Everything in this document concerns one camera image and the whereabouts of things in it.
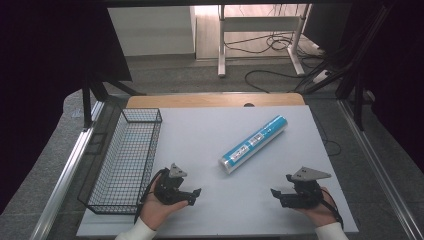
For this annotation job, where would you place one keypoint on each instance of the blue and white plastic roll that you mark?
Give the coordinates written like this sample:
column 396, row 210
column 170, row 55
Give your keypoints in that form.
column 248, row 146

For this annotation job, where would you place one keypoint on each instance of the wooden table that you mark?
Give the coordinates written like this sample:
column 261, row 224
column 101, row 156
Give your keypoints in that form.
column 213, row 100

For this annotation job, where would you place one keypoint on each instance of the white power strip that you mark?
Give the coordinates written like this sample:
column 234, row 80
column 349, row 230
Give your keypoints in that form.
column 321, row 76

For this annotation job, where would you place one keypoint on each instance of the aluminium rail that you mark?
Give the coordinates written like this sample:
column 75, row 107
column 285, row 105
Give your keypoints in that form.
column 63, row 180
column 383, row 173

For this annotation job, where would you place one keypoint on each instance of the white cabinet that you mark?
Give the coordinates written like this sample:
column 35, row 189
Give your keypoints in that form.
column 153, row 30

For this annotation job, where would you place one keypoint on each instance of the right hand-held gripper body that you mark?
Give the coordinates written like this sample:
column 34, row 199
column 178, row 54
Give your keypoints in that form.
column 306, row 191

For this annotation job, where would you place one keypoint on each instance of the person's right hand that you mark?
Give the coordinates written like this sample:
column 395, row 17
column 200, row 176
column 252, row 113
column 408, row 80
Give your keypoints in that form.
column 321, row 215

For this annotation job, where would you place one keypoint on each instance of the black metal stand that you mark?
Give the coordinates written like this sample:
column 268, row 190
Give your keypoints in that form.
column 87, row 106
column 358, row 100

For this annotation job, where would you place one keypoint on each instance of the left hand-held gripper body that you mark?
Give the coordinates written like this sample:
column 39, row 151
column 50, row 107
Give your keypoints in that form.
column 168, row 190

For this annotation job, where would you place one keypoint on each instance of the white table mat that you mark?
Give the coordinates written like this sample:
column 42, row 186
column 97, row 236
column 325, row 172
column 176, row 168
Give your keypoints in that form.
column 206, row 140

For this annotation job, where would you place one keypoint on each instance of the white desk frame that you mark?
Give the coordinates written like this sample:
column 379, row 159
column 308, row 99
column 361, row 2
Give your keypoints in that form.
column 221, row 40

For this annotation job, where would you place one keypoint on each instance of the person's left hand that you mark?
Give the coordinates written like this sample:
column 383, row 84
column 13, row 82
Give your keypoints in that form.
column 155, row 211

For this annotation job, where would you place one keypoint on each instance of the dark curtain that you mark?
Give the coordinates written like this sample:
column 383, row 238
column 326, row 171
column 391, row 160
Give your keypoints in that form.
column 40, row 83
column 400, row 66

